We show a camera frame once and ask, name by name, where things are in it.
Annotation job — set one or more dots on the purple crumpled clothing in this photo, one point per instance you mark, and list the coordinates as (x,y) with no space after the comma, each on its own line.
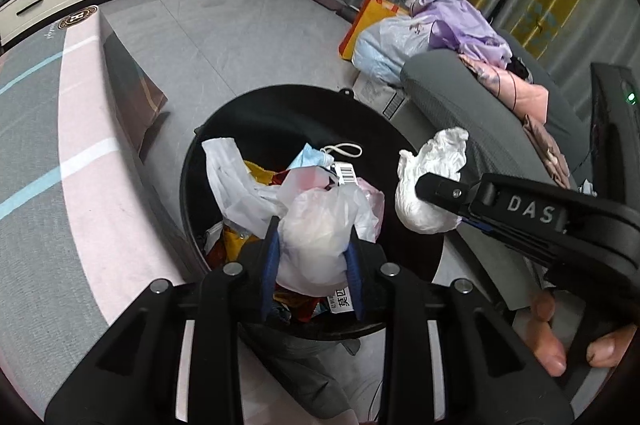
(459,26)

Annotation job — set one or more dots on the white tissue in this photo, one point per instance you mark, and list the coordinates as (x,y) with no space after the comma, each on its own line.
(439,162)

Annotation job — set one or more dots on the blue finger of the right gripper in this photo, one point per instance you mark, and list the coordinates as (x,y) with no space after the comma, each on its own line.
(481,224)
(455,197)

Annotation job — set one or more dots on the light blue plastic bag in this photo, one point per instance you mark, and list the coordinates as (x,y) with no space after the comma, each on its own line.
(382,50)

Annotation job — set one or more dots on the white translucent plastic bag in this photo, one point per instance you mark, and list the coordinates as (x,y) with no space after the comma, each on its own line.
(318,209)

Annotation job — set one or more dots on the black round trash bin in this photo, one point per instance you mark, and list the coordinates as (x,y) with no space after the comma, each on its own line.
(270,126)

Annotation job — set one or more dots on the orange yellow paper bag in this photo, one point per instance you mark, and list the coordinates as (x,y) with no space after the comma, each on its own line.
(371,12)

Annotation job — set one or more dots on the blue face mask bundle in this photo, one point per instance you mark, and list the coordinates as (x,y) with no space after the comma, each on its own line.
(311,157)

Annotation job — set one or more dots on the pink clothing on sofa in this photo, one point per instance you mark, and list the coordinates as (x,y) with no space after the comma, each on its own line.
(521,97)

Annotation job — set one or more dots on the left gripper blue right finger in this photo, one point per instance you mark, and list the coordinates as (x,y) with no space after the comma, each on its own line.
(353,274)

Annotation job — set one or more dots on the multicolour striped floor mat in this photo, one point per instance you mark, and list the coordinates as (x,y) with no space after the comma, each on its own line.
(82,228)

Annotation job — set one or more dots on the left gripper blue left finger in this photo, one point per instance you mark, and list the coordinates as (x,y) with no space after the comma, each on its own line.
(270,266)

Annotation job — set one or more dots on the person's right hand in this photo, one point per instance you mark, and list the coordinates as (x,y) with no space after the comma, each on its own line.
(606,352)

